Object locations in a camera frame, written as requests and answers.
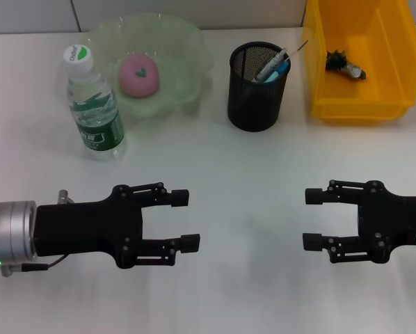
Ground clear green-label water bottle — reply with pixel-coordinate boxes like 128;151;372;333
62;44;128;161

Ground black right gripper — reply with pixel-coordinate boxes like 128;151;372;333
302;179;416;264

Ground grey white pen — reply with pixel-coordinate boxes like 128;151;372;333
251;47;288;84

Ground left gripper cable with plug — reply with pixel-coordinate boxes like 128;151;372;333
0;189;76;278

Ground pink toy peach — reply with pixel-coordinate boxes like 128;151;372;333
119;54;161;100

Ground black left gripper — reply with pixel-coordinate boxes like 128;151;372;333
33;182;201;269

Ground clear plastic ruler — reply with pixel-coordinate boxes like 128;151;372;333
287;40;310;60

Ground blue scissors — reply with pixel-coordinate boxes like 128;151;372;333
263;62;291;83

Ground black mesh pen holder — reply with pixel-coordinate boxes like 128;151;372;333
227;41;291;132

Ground yellow plastic bin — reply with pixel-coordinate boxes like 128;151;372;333
301;0;416;123

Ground translucent green fruit bowl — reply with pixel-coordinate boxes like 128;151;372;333
84;12;215;121

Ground green plastic wrapper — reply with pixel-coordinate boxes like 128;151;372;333
325;48;368;81

